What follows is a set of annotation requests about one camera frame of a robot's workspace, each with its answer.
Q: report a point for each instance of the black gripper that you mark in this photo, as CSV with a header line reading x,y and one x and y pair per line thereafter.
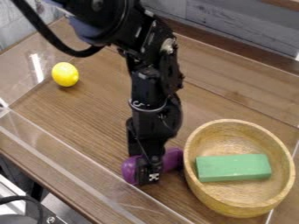
x,y
149,128

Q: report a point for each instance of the purple toy eggplant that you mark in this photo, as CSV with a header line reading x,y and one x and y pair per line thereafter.
x,y
172,162

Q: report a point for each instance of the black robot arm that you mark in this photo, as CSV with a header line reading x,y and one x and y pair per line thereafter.
x,y
124,24

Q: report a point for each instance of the brown wooden bowl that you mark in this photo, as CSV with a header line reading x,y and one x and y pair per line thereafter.
x,y
244,198

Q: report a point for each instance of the green rectangular block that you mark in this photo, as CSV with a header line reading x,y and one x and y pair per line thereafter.
x,y
232,167

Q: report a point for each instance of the yellow toy lemon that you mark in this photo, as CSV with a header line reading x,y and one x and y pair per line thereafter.
x,y
64,74

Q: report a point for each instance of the clear acrylic tray wall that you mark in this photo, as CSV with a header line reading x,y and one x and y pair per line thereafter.
x,y
84,184

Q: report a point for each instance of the black metal bracket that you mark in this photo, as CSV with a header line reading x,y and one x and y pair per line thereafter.
x,y
40,212

